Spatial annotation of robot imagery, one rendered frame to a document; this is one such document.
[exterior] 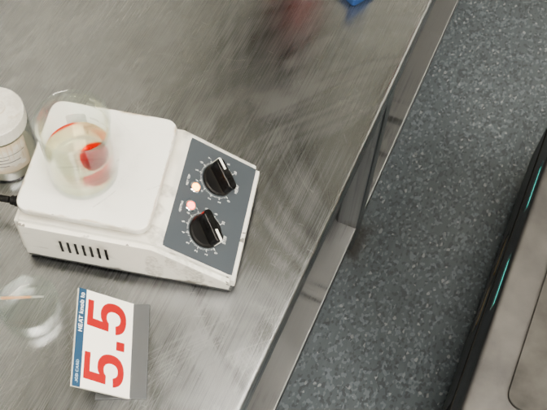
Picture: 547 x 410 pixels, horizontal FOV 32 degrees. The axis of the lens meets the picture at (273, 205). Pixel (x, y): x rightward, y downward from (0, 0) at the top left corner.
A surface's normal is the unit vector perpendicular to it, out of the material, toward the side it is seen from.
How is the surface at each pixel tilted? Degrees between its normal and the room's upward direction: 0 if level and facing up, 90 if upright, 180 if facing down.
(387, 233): 0
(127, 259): 90
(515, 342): 0
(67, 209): 0
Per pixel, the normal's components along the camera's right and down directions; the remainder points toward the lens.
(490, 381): 0.04, -0.50
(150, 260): -0.18, 0.85
